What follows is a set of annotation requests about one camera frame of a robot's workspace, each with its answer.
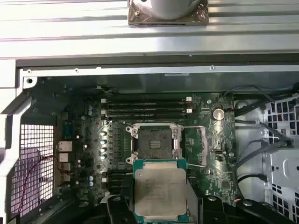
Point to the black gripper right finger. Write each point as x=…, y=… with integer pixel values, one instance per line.
x=222, y=211

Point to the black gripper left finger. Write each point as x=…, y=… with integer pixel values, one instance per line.
x=116, y=210

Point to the silver green CPU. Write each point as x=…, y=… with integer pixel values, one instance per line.
x=161, y=191

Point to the metal socket cover frame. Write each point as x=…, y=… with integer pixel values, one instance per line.
x=204, y=145

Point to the black RAM slot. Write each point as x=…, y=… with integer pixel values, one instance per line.
x=116, y=179
x=119, y=173
x=144, y=111
x=116, y=186
x=144, y=117
x=144, y=105
x=144, y=99

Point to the CPU socket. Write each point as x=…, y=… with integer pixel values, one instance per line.
x=154, y=142

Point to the green motherboard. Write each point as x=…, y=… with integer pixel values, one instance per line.
x=210, y=172

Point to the silver rear port block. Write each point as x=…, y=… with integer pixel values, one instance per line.
x=64, y=168
x=64, y=157
x=65, y=146

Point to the silver drive cage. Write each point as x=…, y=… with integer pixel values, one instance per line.
x=280, y=168

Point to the silver coin battery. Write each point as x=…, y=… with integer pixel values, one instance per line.
x=218, y=114

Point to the open PC case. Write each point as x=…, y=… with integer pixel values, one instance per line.
x=149, y=70

